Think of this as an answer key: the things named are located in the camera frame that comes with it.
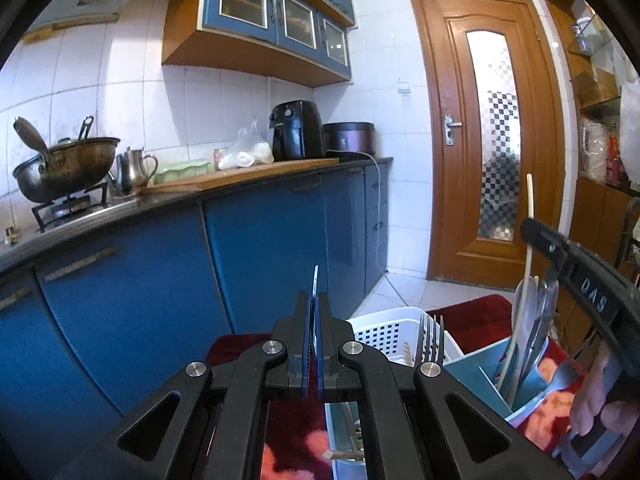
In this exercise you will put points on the steel slotted utensil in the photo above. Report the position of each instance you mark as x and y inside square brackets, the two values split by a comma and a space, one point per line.
[522, 320]

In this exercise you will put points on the steel kettle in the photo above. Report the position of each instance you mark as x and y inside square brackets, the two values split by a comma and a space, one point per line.
[131, 170]

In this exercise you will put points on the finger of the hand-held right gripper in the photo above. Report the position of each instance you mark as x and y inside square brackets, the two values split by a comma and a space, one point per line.
[542, 237]

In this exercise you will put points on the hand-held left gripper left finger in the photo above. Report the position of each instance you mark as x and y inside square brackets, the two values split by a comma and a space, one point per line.
[306, 360]

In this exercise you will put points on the clear plastic bag with bowls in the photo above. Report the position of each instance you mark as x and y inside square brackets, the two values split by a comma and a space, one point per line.
[250, 152]

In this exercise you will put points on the blue base cabinets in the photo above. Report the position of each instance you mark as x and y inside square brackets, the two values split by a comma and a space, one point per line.
[250, 260]

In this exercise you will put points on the steel spoon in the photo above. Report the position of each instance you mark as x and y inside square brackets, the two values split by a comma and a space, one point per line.
[545, 305]

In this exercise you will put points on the large blackened wok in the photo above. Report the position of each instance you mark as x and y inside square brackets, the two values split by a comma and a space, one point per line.
[75, 165]

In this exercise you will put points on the wooden door with glass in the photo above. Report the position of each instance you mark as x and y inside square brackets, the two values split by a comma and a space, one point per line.
[440, 210]

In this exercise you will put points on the light blue utensil holder box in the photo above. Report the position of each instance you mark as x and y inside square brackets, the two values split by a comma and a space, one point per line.
[380, 330]

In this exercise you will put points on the person's right hand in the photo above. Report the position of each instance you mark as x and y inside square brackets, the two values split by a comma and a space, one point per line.
[597, 395]

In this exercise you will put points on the steel table knife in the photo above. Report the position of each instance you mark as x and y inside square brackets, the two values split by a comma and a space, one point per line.
[316, 290]

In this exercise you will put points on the wooden cutting board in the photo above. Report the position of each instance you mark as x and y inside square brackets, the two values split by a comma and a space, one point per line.
[250, 172]

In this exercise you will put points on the dark rice cooker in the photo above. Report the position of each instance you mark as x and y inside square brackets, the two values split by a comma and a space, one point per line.
[350, 137]

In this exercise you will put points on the blue wooden wall cabinet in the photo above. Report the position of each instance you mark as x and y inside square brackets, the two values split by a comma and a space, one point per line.
[240, 0]

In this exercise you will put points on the gas stove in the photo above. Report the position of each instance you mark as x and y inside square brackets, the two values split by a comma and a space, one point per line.
[70, 207]

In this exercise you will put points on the wooden chopstick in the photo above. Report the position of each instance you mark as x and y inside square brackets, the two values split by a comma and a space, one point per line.
[525, 270]
[345, 455]

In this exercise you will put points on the white light switch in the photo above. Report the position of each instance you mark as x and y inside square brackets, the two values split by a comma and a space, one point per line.
[403, 86]

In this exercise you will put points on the bag of packaged food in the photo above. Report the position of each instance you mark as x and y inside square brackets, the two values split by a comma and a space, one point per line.
[597, 150]

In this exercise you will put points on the black air fryer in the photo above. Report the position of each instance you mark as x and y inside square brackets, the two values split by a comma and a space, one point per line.
[295, 130]

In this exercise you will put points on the cardboard box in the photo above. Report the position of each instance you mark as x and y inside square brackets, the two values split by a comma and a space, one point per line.
[595, 87]

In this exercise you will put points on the glass jar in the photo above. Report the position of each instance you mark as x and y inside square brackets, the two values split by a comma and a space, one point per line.
[583, 35]

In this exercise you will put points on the green plastic dish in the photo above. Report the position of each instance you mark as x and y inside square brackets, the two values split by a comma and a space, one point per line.
[180, 170]

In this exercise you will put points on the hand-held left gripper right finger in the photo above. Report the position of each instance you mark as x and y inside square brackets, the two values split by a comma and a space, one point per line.
[321, 360]

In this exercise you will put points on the wooden niche shelf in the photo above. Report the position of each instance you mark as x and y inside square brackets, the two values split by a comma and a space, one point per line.
[560, 35]

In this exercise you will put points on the pink can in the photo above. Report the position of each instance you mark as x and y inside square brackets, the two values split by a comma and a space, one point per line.
[219, 159]

